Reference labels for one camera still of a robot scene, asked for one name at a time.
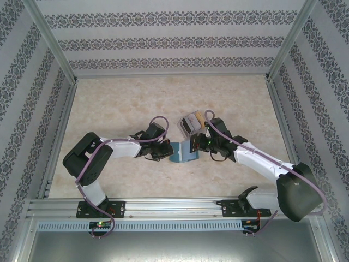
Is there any blue leather card holder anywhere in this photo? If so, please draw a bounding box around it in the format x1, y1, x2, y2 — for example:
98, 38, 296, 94
169, 139, 201, 164

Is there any clear acrylic card box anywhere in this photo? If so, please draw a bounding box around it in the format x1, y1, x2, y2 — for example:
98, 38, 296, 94
176, 110, 208, 137

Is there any white card pink print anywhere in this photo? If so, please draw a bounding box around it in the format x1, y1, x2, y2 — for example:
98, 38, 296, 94
188, 114, 201, 129

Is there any grey metal shelf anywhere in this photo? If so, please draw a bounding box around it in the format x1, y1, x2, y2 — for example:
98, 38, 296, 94
16, 230, 335, 262

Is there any aluminium shelf edge profile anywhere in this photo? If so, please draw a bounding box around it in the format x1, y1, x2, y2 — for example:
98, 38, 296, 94
7, 215, 38, 262
309, 215, 343, 262

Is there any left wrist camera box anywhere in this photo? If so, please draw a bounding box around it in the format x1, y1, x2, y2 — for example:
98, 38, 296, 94
146, 122, 167, 141

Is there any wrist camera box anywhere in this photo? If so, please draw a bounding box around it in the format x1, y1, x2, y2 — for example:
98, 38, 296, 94
206, 117, 227, 136
146, 122, 167, 141

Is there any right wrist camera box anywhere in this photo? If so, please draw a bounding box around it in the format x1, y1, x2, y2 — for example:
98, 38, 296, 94
206, 117, 227, 136

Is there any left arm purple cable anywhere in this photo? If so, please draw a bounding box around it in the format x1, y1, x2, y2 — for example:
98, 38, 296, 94
75, 116, 171, 240

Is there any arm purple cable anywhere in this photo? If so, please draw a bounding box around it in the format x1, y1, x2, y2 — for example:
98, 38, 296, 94
75, 116, 171, 240
204, 109, 327, 237

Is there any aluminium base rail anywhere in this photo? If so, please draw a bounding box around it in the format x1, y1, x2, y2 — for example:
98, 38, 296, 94
26, 195, 322, 219

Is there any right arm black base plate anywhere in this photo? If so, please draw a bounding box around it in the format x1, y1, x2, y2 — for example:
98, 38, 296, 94
221, 198, 271, 218

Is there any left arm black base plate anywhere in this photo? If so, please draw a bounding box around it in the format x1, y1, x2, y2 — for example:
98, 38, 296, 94
77, 200, 127, 219

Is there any slotted grey cable duct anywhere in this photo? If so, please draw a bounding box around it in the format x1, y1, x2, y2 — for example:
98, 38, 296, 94
37, 220, 244, 233

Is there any aluminium side rail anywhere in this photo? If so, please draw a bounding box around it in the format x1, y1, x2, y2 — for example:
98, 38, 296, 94
37, 78, 80, 199
266, 76, 311, 197

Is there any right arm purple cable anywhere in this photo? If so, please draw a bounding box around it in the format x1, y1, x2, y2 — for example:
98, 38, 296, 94
204, 109, 327, 237

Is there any aluminium frame post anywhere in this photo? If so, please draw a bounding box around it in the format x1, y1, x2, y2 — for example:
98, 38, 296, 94
266, 0, 318, 82
23, 0, 79, 82

